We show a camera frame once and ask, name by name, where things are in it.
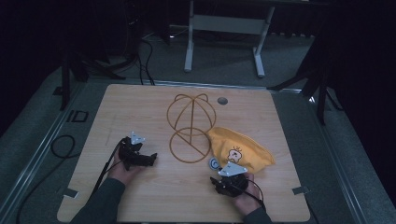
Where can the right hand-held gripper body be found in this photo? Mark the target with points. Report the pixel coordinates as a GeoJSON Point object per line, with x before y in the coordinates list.
{"type": "Point", "coordinates": [234, 184]}

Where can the person's right hand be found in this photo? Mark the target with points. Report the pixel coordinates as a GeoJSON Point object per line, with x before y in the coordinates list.
{"type": "Point", "coordinates": [249, 202]}

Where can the round grey disc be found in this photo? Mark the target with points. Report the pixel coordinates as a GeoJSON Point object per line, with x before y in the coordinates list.
{"type": "Point", "coordinates": [214, 163]}

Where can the black tripod stand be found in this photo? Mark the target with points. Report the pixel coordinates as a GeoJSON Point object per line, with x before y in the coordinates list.
{"type": "Point", "coordinates": [322, 93]}
{"type": "Point", "coordinates": [65, 84]}

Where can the grey round table grommet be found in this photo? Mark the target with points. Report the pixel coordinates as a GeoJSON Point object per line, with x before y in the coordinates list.
{"type": "Point", "coordinates": [222, 100]}

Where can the white metal table frame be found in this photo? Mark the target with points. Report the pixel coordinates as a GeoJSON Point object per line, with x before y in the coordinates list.
{"type": "Point", "coordinates": [229, 24]}

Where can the yellow hat with cartoon print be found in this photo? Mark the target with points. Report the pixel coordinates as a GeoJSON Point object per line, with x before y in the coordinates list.
{"type": "Point", "coordinates": [238, 141]}

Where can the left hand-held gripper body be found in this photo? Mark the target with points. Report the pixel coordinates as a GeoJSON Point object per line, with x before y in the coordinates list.
{"type": "Point", "coordinates": [130, 154]}

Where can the grey tape piece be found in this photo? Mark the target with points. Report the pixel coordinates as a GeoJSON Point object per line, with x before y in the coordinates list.
{"type": "Point", "coordinates": [300, 190]}
{"type": "Point", "coordinates": [71, 193]}

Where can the person's left hand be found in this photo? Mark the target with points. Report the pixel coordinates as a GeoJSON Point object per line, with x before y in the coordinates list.
{"type": "Point", "coordinates": [121, 174]}

